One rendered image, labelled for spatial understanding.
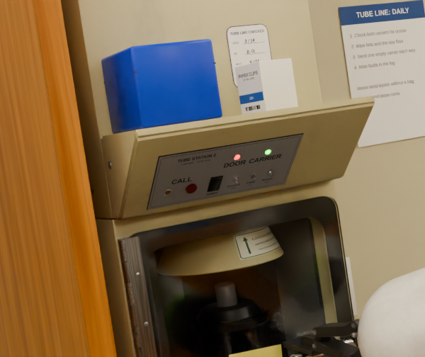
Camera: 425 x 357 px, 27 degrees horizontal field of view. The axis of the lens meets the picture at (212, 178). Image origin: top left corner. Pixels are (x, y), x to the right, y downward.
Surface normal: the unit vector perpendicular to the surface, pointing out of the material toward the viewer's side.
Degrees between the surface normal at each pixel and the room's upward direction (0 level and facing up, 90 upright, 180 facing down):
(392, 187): 90
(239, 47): 90
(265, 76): 90
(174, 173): 135
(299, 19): 90
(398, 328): 72
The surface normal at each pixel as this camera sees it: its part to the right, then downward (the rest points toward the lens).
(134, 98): -0.88, 0.15
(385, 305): -0.66, -0.57
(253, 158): 0.42, 0.68
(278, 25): 0.44, -0.02
